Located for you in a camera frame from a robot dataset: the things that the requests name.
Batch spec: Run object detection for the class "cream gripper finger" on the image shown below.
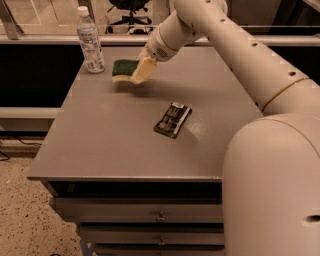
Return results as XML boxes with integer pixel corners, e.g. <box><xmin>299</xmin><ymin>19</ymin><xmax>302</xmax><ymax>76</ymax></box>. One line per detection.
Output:
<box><xmin>137</xmin><ymin>48</ymin><xmax>149</xmax><ymax>61</ymax></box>
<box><xmin>131</xmin><ymin>57</ymin><xmax>157</xmax><ymax>84</ymax></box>

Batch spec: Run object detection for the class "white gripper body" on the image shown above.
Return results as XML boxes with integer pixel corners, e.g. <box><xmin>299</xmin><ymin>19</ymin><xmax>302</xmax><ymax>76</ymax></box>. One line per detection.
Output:
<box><xmin>144</xmin><ymin>28</ymin><xmax>177</xmax><ymax>62</ymax></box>

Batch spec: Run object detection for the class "green and yellow sponge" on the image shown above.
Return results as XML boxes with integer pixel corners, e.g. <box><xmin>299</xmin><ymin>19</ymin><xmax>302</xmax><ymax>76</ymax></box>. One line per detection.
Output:
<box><xmin>112</xmin><ymin>59</ymin><xmax>138</xmax><ymax>82</ymax></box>

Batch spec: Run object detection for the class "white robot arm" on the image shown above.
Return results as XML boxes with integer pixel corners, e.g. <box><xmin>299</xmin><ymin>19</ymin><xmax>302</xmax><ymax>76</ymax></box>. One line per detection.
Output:
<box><xmin>132</xmin><ymin>0</ymin><xmax>320</xmax><ymax>256</ymax></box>

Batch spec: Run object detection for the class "clear plastic water bottle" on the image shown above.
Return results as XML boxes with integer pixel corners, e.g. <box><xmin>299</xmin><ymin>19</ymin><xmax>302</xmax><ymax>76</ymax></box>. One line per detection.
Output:
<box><xmin>77</xmin><ymin>6</ymin><xmax>105</xmax><ymax>73</ymax></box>

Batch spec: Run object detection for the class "black office chair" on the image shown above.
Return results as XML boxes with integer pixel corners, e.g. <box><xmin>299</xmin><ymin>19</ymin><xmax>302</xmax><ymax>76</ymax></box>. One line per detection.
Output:
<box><xmin>105</xmin><ymin>0</ymin><xmax>152</xmax><ymax>34</ymax></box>

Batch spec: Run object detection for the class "black snack packet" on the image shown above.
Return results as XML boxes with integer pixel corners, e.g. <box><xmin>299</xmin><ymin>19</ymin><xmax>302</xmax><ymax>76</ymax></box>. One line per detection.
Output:
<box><xmin>154</xmin><ymin>102</ymin><xmax>192</xmax><ymax>139</ymax></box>

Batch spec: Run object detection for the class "grey drawer cabinet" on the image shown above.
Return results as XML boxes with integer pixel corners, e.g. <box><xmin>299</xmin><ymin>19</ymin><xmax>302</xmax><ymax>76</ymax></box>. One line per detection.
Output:
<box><xmin>27</xmin><ymin>45</ymin><xmax>265</xmax><ymax>256</ymax></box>

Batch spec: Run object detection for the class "metal railing bar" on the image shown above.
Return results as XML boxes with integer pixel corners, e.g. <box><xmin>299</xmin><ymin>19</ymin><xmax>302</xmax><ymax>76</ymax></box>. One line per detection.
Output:
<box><xmin>0</xmin><ymin>35</ymin><xmax>320</xmax><ymax>47</ymax></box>

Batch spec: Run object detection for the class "top grey drawer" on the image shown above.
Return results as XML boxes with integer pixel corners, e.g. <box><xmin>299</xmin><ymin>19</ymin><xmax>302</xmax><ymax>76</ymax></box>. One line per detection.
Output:
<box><xmin>50</xmin><ymin>198</ymin><xmax>223</xmax><ymax>223</ymax></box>

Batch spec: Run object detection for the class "grey drawer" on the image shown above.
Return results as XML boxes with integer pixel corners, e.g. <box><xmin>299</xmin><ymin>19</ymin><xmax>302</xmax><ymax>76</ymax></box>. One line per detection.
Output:
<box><xmin>50</xmin><ymin>198</ymin><xmax>223</xmax><ymax>223</ymax></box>
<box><xmin>95</xmin><ymin>245</ymin><xmax>225</xmax><ymax>256</ymax></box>
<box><xmin>79</xmin><ymin>223</ymin><xmax>224</xmax><ymax>246</ymax></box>

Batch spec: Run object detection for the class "middle grey drawer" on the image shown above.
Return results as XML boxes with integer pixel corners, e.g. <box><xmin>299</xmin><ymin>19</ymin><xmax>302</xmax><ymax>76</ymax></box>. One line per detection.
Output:
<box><xmin>79</xmin><ymin>223</ymin><xmax>224</xmax><ymax>246</ymax></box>

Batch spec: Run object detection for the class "bottom grey drawer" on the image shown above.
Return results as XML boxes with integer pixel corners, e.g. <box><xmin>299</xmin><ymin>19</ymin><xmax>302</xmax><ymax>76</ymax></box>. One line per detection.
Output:
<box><xmin>95</xmin><ymin>245</ymin><xmax>225</xmax><ymax>256</ymax></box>

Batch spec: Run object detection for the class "black floor cable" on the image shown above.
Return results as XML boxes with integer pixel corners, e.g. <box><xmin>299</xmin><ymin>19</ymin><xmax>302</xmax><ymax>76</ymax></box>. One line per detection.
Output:
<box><xmin>0</xmin><ymin>134</ymin><xmax>44</xmax><ymax>162</ymax></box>

